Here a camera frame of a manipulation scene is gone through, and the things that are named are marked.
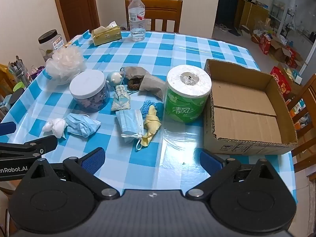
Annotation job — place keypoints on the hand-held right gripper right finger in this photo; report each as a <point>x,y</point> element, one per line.
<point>209,163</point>

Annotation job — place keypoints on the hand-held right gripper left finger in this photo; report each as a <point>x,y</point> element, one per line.
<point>92,159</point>

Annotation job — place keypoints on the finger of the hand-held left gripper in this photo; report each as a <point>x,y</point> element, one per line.
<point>37,144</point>
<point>7,128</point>

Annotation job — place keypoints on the white balled cloth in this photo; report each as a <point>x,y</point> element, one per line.
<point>55,126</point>

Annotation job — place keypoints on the blue face mask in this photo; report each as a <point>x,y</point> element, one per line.
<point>81,126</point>
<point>129,123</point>

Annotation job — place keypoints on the cardboard box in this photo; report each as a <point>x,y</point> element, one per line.
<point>284,53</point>
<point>244,126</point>

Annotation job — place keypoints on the yellow cleaning cloth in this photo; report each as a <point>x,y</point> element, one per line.
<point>150,126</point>

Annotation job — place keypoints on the white mesh bath pouf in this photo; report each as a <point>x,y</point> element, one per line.
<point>65,63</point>

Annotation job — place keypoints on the grey cloth pouch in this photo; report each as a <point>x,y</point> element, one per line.
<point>153,86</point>
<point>135,71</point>

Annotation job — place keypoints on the glass pen holder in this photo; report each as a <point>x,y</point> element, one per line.
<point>18,74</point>

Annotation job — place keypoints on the blue sachet with tassel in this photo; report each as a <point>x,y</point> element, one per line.
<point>121,101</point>

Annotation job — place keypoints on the green-wrapped toilet paper roll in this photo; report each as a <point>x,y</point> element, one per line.
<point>185,98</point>

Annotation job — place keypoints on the clear jar with white lid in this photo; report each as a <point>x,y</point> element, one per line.
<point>86,84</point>

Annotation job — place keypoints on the small round blue-white figurine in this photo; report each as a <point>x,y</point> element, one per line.
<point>114,78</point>

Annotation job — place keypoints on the clear jar with black lid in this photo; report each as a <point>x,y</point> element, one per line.
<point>50,37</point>

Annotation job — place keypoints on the red printed box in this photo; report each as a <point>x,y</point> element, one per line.
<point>280,81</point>

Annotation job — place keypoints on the blue checked tablecloth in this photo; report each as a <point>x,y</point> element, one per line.
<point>172,49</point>

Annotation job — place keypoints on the yellow tissue pack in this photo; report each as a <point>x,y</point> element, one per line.
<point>106,35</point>

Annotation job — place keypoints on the red bag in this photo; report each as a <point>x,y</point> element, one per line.
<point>264,44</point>

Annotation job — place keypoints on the open cardboard box on floor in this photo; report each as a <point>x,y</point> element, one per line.
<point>284,53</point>

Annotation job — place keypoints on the brown wooden door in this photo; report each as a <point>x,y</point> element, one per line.
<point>79,5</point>

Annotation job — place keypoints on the clear plastic water bottle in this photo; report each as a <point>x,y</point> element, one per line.
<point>137,17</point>

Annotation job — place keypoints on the yellow cabinet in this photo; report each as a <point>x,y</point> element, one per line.
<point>254,14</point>

